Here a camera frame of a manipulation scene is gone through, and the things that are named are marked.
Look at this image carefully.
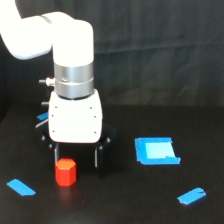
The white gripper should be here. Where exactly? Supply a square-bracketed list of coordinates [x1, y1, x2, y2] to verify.
[35, 88, 118, 178]

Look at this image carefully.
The red hexagonal block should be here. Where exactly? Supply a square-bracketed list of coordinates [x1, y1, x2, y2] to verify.
[55, 158, 77, 187]

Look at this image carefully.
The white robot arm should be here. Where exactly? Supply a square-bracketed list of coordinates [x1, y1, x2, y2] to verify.
[0, 0, 116, 173]

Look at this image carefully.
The blue tape strip back left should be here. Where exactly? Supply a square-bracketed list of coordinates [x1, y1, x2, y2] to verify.
[37, 112, 48, 120]

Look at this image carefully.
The blue tape strip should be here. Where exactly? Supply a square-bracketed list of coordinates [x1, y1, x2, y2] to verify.
[37, 112, 48, 120]
[177, 187, 206, 205]
[7, 179, 35, 196]

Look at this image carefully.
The blue tape square marker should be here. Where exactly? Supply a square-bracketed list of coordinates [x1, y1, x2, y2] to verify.
[135, 137, 181, 165]

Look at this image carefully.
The blue tape strip front left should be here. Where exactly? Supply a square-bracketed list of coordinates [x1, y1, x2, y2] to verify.
[7, 179, 35, 196]

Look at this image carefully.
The blue tape strip front right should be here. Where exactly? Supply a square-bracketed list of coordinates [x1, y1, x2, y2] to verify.
[177, 187, 206, 205]

